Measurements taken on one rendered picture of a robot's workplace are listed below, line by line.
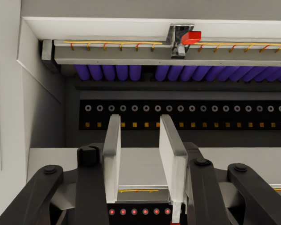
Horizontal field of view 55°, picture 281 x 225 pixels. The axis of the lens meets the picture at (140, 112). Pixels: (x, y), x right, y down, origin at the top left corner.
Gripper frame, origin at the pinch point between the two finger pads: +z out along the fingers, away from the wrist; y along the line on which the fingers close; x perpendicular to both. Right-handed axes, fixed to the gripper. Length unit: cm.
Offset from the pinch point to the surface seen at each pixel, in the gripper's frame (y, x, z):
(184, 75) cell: 7.8, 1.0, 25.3
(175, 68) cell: 5.8, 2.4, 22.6
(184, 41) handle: 4.6, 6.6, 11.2
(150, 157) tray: 1.7, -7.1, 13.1
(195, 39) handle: 5.2, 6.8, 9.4
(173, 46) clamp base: 4.3, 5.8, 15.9
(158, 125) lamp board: 4.1, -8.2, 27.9
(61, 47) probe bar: -9.6, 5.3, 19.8
